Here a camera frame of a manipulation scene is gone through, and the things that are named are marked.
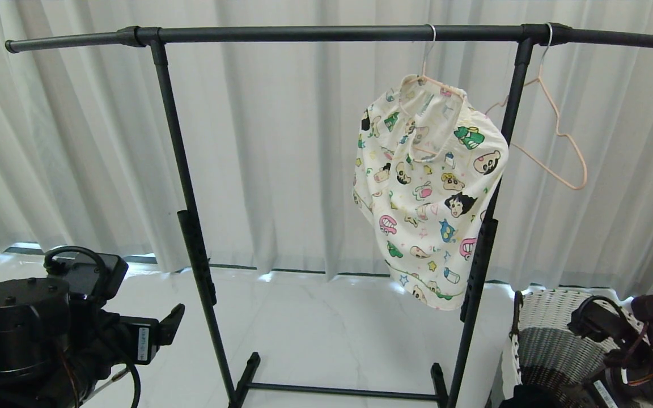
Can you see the black garment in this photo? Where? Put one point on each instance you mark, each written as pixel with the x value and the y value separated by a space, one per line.
pixel 525 398

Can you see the cream printed shorts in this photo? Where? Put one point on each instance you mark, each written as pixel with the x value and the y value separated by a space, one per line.
pixel 428 226

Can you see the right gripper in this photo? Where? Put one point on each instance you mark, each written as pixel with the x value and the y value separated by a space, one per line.
pixel 603 394

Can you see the white laundry basket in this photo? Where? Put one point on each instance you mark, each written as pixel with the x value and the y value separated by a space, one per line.
pixel 553 309

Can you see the black clothes rack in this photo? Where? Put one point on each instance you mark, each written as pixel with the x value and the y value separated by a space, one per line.
pixel 332 34

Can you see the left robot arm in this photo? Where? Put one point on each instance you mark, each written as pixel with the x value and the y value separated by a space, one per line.
pixel 15 323

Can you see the white curtain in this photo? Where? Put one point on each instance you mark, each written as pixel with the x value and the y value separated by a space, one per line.
pixel 281 170

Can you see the pink clothes hanger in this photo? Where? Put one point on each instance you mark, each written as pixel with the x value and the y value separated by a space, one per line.
pixel 585 170
pixel 425 79

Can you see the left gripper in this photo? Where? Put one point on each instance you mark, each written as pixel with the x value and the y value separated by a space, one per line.
pixel 134 340

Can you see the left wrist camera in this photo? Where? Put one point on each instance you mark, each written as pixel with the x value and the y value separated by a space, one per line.
pixel 97 272

